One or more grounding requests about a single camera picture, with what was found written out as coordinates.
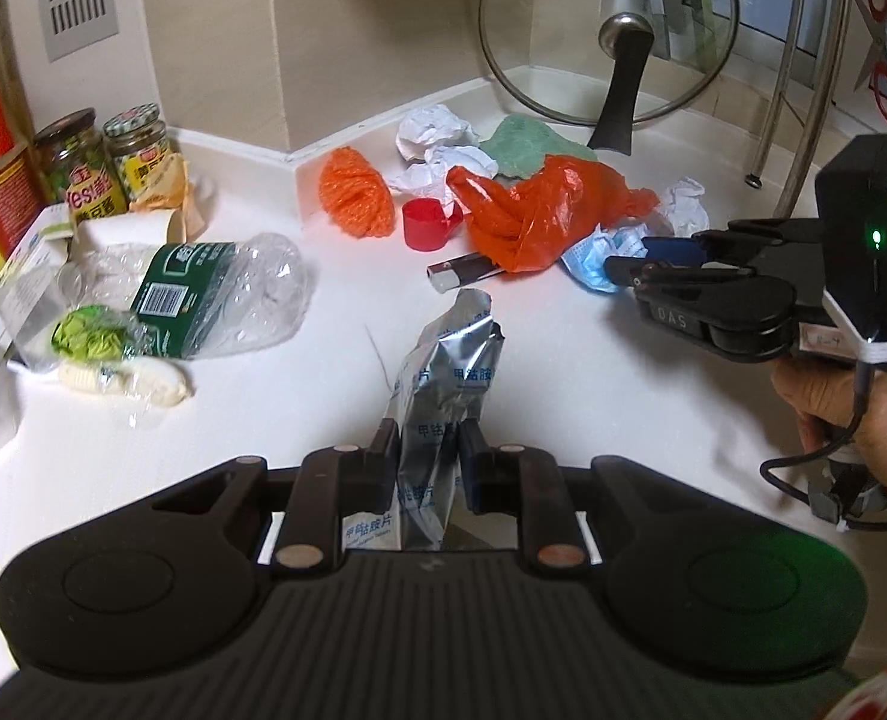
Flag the green cloth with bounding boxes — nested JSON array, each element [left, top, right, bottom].
[[479, 114, 598, 179]]

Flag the orange mesh net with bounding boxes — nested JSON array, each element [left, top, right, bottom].
[[318, 146, 396, 239]]

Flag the glass pot lid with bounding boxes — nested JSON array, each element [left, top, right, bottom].
[[477, 0, 741, 154]]

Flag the crumpled white paper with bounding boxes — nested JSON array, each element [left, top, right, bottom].
[[395, 104, 479, 163]]

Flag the crumpled white tissue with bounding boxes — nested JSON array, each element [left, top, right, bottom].
[[386, 145, 498, 202]]

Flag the orange plastic bag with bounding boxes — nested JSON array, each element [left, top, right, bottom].
[[446, 154, 660, 275]]

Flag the pickle jar yellow label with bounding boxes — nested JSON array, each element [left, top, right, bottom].
[[103, 103, 172, 202]]

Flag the black camera box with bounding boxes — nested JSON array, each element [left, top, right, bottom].
[[814, 133, 887, 366]]

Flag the pickle jar green lid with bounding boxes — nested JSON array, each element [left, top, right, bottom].
[[34, 107, 128, 226]]

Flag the red handled scissors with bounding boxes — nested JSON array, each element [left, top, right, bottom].
[[855, 0, 887, 124]]

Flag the black cable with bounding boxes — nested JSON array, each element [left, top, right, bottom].
[[759, 362, 887, 533]]

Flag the white paper ball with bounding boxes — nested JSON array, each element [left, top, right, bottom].
[[656, 177, 710, 238]]

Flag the silver foil pouch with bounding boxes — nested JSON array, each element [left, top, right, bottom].
[[344, 288, 503, 551]]

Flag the beige paper wrapper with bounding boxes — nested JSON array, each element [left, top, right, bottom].
[[74, 153, 206, 250]]

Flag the blue face mask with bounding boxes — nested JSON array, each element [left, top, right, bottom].
[[560, 223, 650, 294]]

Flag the person's right hand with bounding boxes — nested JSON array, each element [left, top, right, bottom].
[[770, 343, 887, 504]]

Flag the steel dish rack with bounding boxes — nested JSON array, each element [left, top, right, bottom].
[[742, 0, 861, 200]]

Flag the crushed clear plastic bottle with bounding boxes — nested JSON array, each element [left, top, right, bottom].
[[76, 232, 313, 361]]

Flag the green white wrapper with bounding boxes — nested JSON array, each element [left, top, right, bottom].
[[50, 304, 193, 408]]

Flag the black silver lighter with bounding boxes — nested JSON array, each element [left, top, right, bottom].
[[425, 252, 503, 294]]

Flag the red plastic scoop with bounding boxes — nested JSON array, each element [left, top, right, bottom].
[[402, 197, 464, 252]]

